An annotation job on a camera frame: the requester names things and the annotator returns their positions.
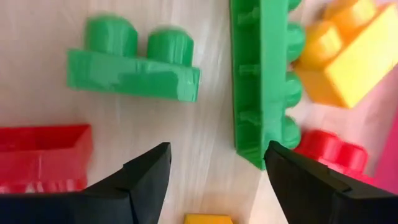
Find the yellow toy block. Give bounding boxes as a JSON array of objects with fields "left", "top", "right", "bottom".
[
  {"left": 293, "top": 0, "right": 398, "bottom": 110},
  {"left": 182, "top": 213, "right": 234, "bottom": 224}
]

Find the long green toy block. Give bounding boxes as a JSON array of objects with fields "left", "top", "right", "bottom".
[{"left": 229, "top": 0, "right": 307, "bottom": 171}]

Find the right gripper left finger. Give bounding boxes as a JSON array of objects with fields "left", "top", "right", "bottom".
[{"left": 84, "top": 142, "right": 172, "bottom": 224}]

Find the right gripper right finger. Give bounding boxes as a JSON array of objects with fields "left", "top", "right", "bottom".
[{"left": 263, "top": 140, "right": 353, "bottom": 224}]

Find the short green toy block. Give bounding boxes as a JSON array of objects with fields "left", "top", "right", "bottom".
[{"left": 66, "top": 12, "right": 203, "bottom": 104}]

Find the red toy block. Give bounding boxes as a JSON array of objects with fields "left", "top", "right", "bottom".
[
  {"left": 293, "top": 129, "right": 376, "bottom": 186},
  {"left": 0, "top": 123, "right": 95, "bottom": 194}
]

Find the pink translucent plastic bin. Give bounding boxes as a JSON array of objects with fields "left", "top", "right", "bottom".
[{"left": 373, "top": 110, "right": 398, "bottom": 196}]

